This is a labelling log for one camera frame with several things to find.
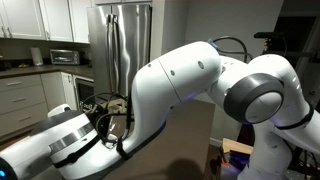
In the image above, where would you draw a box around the silver toaster oven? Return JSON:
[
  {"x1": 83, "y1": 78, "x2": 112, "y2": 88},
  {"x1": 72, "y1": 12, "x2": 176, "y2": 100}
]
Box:
[{"x1": 49, "y1": 49, "x2": 81, "y2": 66}]

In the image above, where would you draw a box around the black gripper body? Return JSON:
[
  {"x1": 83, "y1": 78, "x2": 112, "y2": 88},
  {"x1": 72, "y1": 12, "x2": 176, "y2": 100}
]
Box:
[{"x1": 83, "y1": 99, "x2": 111, "y2": 134}]

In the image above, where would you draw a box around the white paper towel roll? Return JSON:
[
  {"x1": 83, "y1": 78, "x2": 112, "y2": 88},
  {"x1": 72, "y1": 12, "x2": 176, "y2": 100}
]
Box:
[{"x1": 30, "y1": 46, "x2": 44, "y2": 67}]

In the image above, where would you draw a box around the light wooden board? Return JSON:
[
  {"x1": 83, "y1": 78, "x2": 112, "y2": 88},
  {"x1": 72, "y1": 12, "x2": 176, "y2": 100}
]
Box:
[{"x1": 222, "y1": 137, "x2": 255, "y2": 155}]

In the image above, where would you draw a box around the white wall cabinet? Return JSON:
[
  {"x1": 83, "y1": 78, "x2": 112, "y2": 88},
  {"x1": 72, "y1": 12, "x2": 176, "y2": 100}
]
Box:
[{"x1": 0, "y1": 0, "x2": 91, "y2": 44}]

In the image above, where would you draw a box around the stainless steel refrigerator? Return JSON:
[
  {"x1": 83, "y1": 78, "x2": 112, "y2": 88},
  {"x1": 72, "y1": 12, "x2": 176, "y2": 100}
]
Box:
[{"x1": 87, "y1": 3, "x2": 153, "y2": 101}]

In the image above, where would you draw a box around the white base cabinet with drawers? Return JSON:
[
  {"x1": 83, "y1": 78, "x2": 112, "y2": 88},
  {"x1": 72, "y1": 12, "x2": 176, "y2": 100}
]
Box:
[{"x1": 0, "y1": 71, "x2": 78, "y2": 139}]

